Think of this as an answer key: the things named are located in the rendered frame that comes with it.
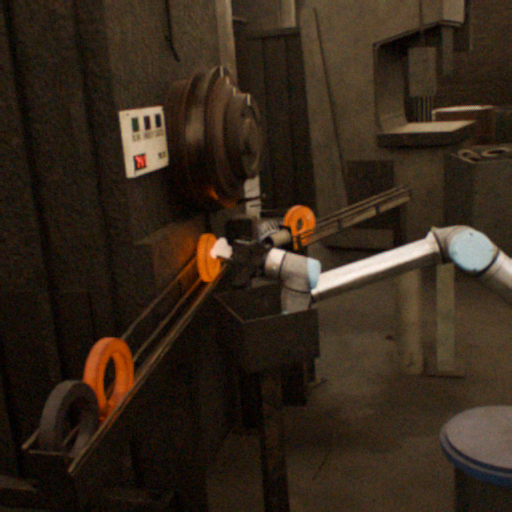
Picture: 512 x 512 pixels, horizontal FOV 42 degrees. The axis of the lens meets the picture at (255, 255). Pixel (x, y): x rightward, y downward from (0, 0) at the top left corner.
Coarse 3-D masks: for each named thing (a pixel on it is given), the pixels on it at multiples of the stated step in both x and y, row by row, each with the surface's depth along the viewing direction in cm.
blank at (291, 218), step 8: (296, 208) 274; (304, 208) 276; (288, 216) 273; (296, 216) 274; (304, 216) 277; (312, 216) 280; (288, 224) 272; (296, 224) 275; (304, 224) 280; (312, 224) 281; (296, 232) 275; (312, 232) 281; (304, 240) 279
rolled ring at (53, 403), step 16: (64, 384) 135; (80, 384) 138; (48, 400) 131; (64, 400) 132; (80, 400) 141; (96, 400) 144; (48, 416) 129; (64, 416) 132; (80, 416) 143; (96, 416) 144; (48, 432) 128; (80, 432) 143; (48, 448) 128; (64, 448) 132; (80, 448) 140
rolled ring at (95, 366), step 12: (96, 348) 149; (108, 348) 150; (120, 348) 155; (96, 360) 146; (120, 360) 158; (132, 360) 161; (84, 372) 146; (96, 372) 145; (120, 372) 160; (132, 372) 161; (96, 384) 145; (120, 384) 159; (120, 396) 157; (108, 408) 150
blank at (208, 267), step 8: (200, 240) 215; (208, 240) 215; (216, 240) 223; (200, 248) 213; (208, 248) 214; (200, 256) 212; (208, 256) 214; (200, 264) 213; (208, 264) 213; (216, 264) 222; (200, 272) 214; (208, 272) 214; (216, 272) 222; (208, 280) 217
